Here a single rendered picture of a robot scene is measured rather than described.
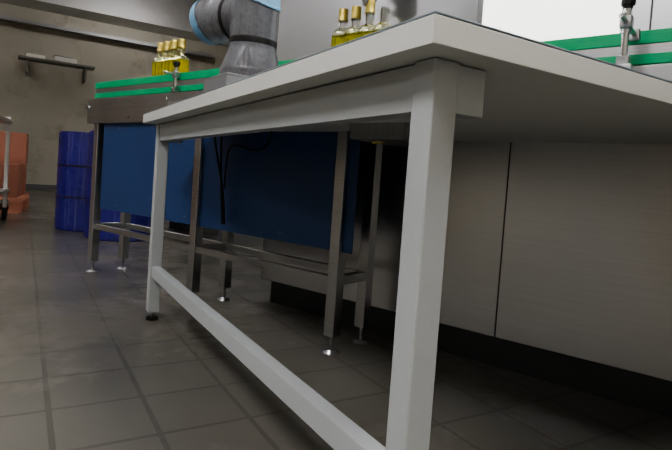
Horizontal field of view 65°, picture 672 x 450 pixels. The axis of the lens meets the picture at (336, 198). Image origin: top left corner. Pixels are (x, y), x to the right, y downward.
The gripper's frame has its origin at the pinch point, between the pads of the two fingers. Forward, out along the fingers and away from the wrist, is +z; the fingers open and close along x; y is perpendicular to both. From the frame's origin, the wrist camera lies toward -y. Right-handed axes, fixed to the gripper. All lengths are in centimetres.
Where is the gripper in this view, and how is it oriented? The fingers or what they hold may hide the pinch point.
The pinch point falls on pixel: (370, 3)
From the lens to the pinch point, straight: 190.2
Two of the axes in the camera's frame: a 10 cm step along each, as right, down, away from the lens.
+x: -6.3, -0.2, -7.7
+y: -7.7, -0.8, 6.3
